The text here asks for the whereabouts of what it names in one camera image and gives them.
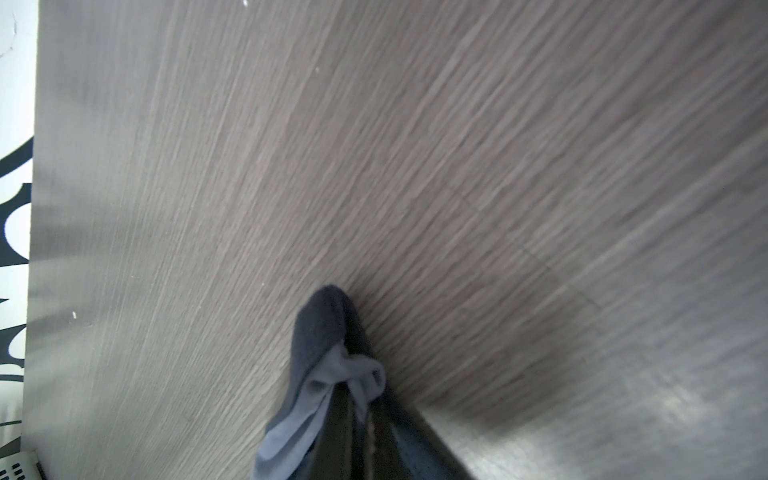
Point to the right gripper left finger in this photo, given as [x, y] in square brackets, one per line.
[333, 454]

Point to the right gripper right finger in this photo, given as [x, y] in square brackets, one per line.
[423, 453]

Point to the blue grey tank top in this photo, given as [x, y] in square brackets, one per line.
[328, 348]

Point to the white plastic laundry basket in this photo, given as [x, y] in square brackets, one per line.
[20, 466]

